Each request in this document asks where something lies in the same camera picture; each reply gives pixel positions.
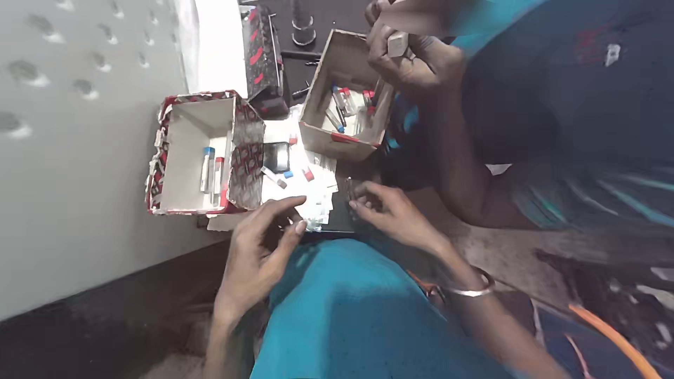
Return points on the person's left hand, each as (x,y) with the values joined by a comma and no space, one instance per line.
(247,263)

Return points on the person's right hand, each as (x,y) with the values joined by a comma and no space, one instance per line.
(403,218)

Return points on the person's right fingers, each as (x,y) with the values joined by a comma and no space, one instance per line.
(368,199)

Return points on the person's left thumb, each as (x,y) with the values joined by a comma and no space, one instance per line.
(288,241)

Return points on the person's right thumb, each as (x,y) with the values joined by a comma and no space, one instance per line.
(368,213)

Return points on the person's right index finger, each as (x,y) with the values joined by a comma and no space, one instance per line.
(378,190)

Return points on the person's left index finger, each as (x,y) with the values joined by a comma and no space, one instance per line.
(276,206)

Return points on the person's right forearm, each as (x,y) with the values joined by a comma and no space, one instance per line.
(500,316)

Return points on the person's left forearm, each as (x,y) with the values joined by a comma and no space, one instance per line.
(224,347)

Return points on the clear tube with grey cap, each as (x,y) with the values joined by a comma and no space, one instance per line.
(273,177)

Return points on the pile of clear packets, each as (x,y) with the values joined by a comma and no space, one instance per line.
(319,205)

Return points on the clear tube with red cap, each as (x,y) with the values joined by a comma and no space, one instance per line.
(293,140)
(217,179)
(308,174)

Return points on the black rectangular case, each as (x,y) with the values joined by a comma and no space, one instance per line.
(276,157)

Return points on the red patterned open box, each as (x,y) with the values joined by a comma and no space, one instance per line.
(247,163)

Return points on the brown cardboard open box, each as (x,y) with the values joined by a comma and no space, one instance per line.
(337,143)

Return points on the clear tube with blue cap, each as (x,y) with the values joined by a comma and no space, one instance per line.
(206,171)

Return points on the person's legs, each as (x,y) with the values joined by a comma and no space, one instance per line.
(337,310)

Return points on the pile of capped tubes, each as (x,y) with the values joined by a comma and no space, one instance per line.
(347,105)

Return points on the beige block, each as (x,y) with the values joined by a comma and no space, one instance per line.
(397,44)

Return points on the black box with red marks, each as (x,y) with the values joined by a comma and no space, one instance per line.
(261,58)

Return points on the black rod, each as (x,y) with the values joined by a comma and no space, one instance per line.
(300,54)

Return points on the clear drinking glass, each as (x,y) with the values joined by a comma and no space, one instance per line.
(303,26)

